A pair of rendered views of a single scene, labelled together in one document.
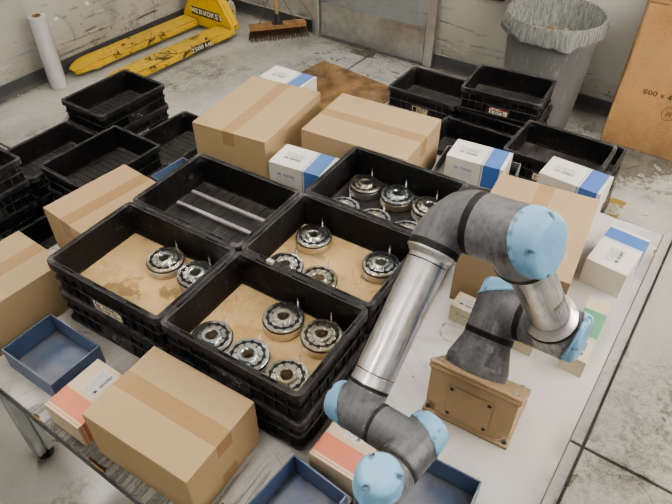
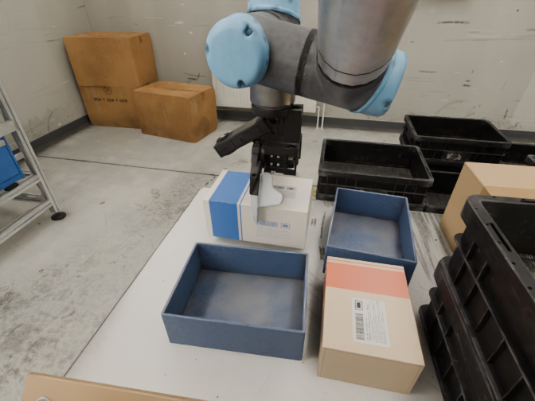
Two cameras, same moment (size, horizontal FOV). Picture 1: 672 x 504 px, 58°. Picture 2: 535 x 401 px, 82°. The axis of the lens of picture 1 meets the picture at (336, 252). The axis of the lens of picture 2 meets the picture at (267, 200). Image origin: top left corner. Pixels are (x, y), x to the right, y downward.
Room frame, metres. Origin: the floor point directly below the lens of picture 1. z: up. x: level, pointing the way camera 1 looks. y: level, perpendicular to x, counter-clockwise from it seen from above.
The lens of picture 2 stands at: (0.93, -0.27, 1.14)
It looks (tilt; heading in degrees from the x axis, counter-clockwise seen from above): 35 degrees down; 157
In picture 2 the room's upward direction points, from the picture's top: straight up
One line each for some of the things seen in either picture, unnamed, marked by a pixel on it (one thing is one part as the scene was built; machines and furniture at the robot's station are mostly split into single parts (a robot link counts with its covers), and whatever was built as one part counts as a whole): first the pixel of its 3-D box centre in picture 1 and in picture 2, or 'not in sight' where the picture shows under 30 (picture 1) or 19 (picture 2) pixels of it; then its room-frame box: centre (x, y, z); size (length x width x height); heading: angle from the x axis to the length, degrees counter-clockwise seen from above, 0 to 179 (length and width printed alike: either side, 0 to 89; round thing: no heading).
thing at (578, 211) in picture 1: (525, 248); not in sight; (1.35, -0.56, 0.80); 0.40 x 0.30 x 0.20; 152
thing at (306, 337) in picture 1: (321, 335); not in sight; (0.97, 0.03, 0.86); 0.10 x 0.10 x 0.01
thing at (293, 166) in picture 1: (304, 171); not in sight; (1.70, 0.11, 0.83); 0.20 x 0.12 x 0.09; 63
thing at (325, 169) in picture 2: not in sight; (361, 204); (0.09, 0.53, 0.37); 0.40 x 0.30 x 0.45; 55
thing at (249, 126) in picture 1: (260, 130); not in sight; (2.02, 0.28, 0.80); 0.40 x 0.30 x 0.20; 153
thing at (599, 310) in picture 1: (585, 335); not in sight; (1.07, -0.67, 0.73); 0.24 x 0.06 x 0.06; 147
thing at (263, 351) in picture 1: (247, 355); not in sight; (0.90, 0.21, 0.86); 0.10 x 0.10 x 0.01
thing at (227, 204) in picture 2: not in sight; (260, 207); (0.45, -0.08, 0.76); 0.20 x 0.12 x 0.09; 55
